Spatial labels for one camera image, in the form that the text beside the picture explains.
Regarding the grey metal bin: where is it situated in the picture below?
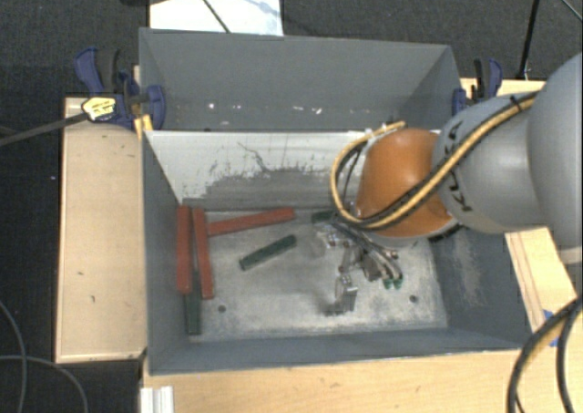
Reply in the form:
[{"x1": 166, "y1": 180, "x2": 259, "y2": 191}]
[{"x1": 138, "y1": 26, "x2": 532, "y2": 377}]

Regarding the red-brown flat block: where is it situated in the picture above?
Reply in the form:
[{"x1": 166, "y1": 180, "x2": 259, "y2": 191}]
[
  {"x1": 206, "y1": 207, "x2": 298, "y2": 238},
  {"x1": 176, "y1": 205, "x2": 194, "y2": 295},
  {"x1": 190, "y1": 207, "x2": 216, "y2": 301}
]

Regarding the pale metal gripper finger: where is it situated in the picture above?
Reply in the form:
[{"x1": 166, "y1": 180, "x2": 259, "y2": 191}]
[
  {"x1": 324, "y1": 274, "x2": 348, "y2": 317},
  {"x1": 339, "y1": 284, "x2": 359, "y2": 315}
]

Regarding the pale wood board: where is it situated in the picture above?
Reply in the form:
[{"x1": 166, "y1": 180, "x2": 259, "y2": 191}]
[{"x1": 54, "y1": 96, "x2": 149, "y2": 365}]

